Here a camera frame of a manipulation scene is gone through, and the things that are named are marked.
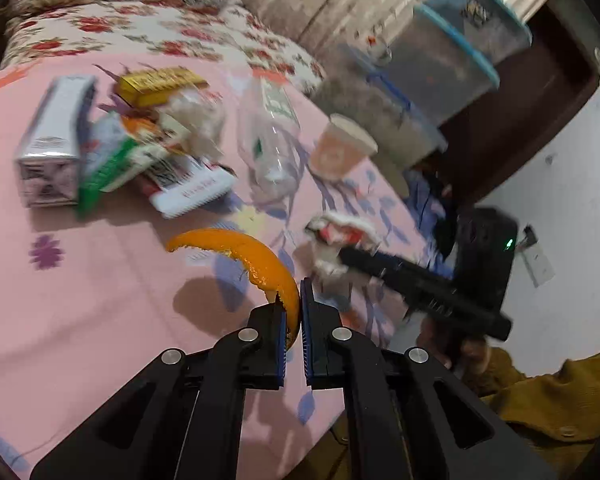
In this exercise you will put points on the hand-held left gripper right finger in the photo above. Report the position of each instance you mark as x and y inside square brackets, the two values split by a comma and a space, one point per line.
[307, 340]

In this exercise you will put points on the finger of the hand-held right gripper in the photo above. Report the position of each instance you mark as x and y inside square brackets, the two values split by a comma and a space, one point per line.
[420, 290]

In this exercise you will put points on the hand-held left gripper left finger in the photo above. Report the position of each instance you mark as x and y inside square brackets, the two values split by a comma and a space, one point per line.
[281, 350]

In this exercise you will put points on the orange peel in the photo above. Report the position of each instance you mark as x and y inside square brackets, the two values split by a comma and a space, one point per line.
[250, 255]

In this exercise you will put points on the person's right forearm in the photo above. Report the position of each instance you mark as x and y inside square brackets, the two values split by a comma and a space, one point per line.
[555, 400]

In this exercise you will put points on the person's right hand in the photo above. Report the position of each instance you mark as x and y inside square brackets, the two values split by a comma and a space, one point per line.
[472, 357]

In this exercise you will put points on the dark wooden cabinet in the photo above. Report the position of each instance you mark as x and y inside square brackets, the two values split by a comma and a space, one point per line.
[530, 110]

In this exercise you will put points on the paper cup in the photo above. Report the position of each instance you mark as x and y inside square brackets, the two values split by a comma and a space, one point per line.
[337, 152]

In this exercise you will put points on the clear storage box blue lid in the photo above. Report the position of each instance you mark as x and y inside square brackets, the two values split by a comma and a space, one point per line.
[480, 15]
[375, 105]
[440, 65]

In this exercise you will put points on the pink printed bedsheet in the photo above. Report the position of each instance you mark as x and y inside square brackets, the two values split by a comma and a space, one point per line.
[105, 285]

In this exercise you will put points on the clear plastic bottle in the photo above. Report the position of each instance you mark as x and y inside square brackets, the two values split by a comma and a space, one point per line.
[270, 150]

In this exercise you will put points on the crumpled clear plastic bag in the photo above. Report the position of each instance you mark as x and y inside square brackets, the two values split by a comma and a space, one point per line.
[195, 115]

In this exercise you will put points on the green white packet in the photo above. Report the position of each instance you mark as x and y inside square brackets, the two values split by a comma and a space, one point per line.
[110, 160]

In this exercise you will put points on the orange snack wrapper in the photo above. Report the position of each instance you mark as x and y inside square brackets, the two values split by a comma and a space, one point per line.
[140, 127]

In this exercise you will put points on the yellow cardboard box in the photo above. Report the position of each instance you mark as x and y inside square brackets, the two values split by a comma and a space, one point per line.
[155, 85]

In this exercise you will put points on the silver carton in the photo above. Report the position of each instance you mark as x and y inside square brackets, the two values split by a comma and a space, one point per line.
[50, 130]

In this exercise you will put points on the white wall socket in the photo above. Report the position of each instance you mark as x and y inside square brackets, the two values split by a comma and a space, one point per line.
[540, 265]

